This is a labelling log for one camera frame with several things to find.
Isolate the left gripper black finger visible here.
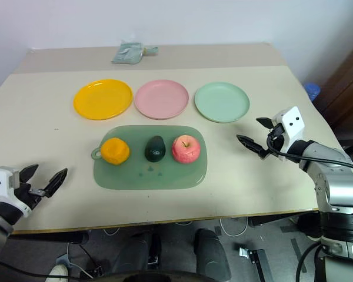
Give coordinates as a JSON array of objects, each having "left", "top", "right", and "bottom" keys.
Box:
[
  {"left": 19, "top": 163, "right": 40, "bottom": 184},
  {"left": 44, "top": 167, "right": 69, "bottom": 199}
]

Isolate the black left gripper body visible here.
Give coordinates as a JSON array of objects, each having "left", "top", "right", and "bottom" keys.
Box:
[{"left": 13, "top": 182, "right": 45, "bottom": 211}]

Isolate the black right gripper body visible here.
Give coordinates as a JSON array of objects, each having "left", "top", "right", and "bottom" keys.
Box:
[{"left": 265, "top": 123, "right": 285, "bottom": 157}]

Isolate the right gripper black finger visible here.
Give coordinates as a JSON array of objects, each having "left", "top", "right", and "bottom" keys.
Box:
[
  {"left": 235, "top": 134, "right": 269, "bottom": 160},
  {"left": 255, "top": 116, "right": 274, "bottom": 129}
]

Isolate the mint green plate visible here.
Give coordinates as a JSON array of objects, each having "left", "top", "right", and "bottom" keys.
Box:
[{"left": 194, "top": 81, "right": 251, "bottom": 124}]

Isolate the orange fruit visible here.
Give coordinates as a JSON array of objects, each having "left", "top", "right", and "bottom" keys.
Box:
[{"left": 101, "top": 137, "right": 131, "bottom": 166}]

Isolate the yellow plate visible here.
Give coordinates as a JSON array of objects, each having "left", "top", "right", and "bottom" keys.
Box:
[{"left": 73, "top": 78, "right": 134, "bottom": 121}]

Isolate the pink plate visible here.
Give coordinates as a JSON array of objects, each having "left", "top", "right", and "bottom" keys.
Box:
[{"left": 135, "top": 79, "right": 190, "bottom": 120}]

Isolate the blue capped water bottle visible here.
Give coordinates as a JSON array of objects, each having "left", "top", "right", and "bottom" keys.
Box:
[{"left": 303, "top": 82, "right": 321, "bottom": 102}]

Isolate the red apple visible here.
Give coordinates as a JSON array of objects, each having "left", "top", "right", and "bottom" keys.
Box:
[{"left": 171, "top": 135, "right": 201, "bottom": 164}]

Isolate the brown wooden cabinet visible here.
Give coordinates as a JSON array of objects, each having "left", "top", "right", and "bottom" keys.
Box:
[{"left": 312, "top": 38, "right": 353, "bottom": 158}]

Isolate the white shoe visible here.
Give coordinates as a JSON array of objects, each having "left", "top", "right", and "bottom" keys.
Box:
[{"left": 48, "top": 263, "right": 69, "bottom": 282}]

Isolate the translucent green tray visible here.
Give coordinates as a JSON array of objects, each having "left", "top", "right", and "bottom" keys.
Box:
[{"left": 91, "top": 125, "right": 208, "bottom": 191}]

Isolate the dark green avocado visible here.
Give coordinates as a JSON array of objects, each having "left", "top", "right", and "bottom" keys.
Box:
[{"left": 144, "top": 135, "right": 166, "bottom": 163}]

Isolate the dark rounded shape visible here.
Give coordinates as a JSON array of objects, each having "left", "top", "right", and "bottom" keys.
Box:
[
  {"left": 193, "top": 228, "right": 232, "bottom": 280},
  {"left": 111, "top": 231, "right": 162, "bottom": 278}
]

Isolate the black table leg foot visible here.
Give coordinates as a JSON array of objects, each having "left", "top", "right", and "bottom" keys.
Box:
[{"left": 238, "top": 247, "right": 275, "bottom": 282}]

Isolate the green plastic packet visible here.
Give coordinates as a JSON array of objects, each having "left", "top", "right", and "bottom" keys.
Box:
[{"left": 111, "top": 41, "right": 144, "bottom": 65}]

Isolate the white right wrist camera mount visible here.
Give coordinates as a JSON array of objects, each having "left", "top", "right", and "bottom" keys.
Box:
[{"left": 271, "top": 106, "right": 305, "bottom": 162}]

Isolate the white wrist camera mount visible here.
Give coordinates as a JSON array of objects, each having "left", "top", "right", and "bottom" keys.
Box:
[
  {"left": 0, "top": 166, "right": 33, "bottom": 219},
  {"left": 271, "top": 106, "right": 305, "bottom": 162}
]

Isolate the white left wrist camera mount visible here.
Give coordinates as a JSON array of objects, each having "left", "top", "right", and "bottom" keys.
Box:
[{"left": 0, "top": 166, "right": 33, "bottom": 219}]

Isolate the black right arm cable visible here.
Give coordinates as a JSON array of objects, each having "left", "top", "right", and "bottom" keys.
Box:
[{"left": 267, "top": 137, "right": 353, "bottom": 177}]

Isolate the black floor cable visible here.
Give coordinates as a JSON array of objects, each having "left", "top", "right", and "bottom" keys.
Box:
[{"left": 0, "top": 260, "right": 77, "bottom": 280}]

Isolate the white floor cable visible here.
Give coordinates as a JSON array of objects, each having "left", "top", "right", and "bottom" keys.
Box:
[{"left": 217, "top": 216, "right": 249, "bottom": 237}]

